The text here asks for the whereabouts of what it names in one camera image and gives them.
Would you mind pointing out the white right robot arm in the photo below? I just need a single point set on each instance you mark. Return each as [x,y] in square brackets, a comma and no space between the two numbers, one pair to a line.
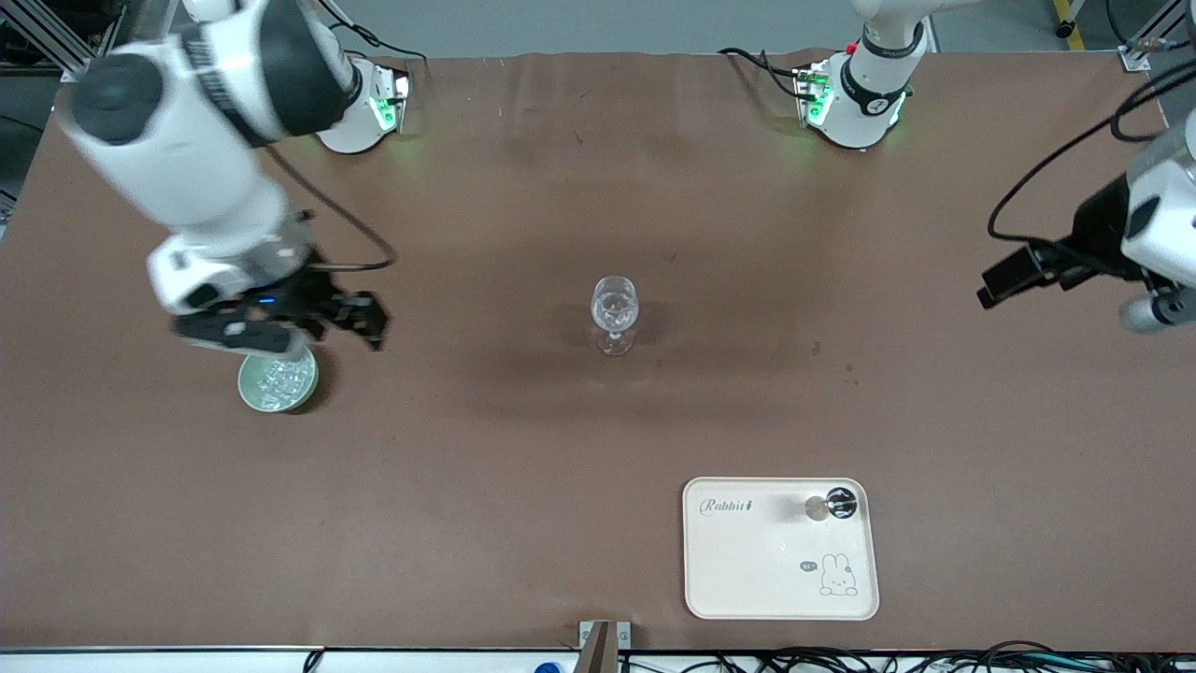
[187,159]

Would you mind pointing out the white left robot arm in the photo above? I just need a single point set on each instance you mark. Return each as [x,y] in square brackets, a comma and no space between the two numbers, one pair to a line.
[864,112]

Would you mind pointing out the brown table cover sheet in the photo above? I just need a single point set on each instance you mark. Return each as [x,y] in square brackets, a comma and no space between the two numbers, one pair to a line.
[467,514]

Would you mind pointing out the white table edge rail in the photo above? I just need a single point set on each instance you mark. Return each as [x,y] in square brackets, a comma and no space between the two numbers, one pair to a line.
[140,664]

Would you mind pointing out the pile of clear ice cubes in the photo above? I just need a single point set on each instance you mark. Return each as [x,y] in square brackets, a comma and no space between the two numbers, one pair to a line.
[285,381]

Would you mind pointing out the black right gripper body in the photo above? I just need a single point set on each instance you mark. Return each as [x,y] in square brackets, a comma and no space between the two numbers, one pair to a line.
[310,296]

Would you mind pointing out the grey metal mounting bracket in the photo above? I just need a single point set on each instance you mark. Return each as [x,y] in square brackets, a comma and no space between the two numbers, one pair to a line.
[605,645]

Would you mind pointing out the pale green ceramic bowl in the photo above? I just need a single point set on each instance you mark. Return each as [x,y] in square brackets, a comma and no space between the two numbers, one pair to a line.
[250,393]

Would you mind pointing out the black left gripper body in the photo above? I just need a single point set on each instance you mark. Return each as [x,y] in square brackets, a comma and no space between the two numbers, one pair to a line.
[1099,231]

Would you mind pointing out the aluminium frame profile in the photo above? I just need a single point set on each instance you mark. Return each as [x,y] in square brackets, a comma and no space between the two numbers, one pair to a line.
[51,42]
[1135,58]

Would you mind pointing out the steel double jigger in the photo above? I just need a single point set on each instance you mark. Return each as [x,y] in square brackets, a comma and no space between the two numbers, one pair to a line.
[841,503]

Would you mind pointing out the clear stemmed wine glass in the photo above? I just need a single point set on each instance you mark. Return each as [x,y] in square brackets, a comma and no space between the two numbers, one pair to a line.
[615,304]

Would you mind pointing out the cream rabbit print tray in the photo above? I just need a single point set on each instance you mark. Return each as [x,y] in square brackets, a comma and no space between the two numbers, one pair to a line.
[766,561]

